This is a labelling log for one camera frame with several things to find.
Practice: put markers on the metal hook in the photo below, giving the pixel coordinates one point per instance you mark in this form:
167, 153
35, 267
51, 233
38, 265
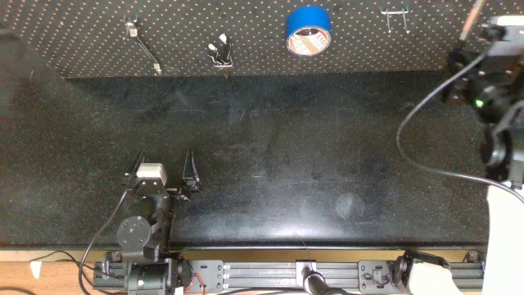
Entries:
223, 64
130, 19
395, 12

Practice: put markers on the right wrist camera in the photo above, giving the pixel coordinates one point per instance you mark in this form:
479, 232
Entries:
509, 39

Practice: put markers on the hammer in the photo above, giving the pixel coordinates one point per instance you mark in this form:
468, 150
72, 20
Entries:
471, 20

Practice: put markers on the black pegboard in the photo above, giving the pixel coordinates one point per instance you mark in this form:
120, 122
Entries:
262, 33

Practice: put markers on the pliers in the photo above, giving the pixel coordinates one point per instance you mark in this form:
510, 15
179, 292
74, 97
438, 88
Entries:
221, 47

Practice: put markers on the roll of blue tape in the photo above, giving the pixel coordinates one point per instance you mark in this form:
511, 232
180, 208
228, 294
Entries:
307, 18

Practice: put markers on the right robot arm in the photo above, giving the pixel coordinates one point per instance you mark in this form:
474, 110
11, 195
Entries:
505, 229

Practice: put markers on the wrench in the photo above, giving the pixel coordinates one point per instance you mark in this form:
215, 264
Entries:
132, 31

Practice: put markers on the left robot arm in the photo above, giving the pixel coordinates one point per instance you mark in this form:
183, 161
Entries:
133, 235

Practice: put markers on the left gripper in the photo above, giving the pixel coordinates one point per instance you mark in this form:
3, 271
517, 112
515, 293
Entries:
151, 190

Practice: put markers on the mounting rail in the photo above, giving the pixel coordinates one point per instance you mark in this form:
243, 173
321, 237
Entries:
262, 276

